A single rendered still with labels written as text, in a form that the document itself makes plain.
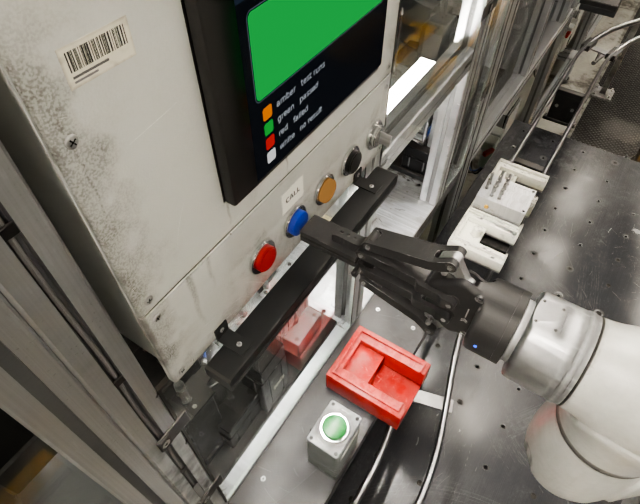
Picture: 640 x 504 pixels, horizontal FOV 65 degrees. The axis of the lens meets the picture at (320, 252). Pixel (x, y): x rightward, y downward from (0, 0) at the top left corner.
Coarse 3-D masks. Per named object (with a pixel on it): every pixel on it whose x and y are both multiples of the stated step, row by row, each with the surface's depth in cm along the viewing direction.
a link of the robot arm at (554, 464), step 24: (552, 408) 52; (528, 432) 58; (552, 432) 51; (528, 456) 59; (552, 456) 52; (576, 456) 49; (552, 480) 54; (576, 480) 51; (600, 480) 49; (624, 480) 48
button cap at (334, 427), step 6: (336, 414) 82; (324, 420) 81; (330, 420) 81; (336, 420) 81; (342, 420) 81; (324, 426) 80; (330, 426) 80; (336, 426) 80; (342, 426) 80; (324, 432) 80; (330, 432) 80; (336, 432) 80; (342, 432) 80; (330, 438) 79; (336, 438) 79
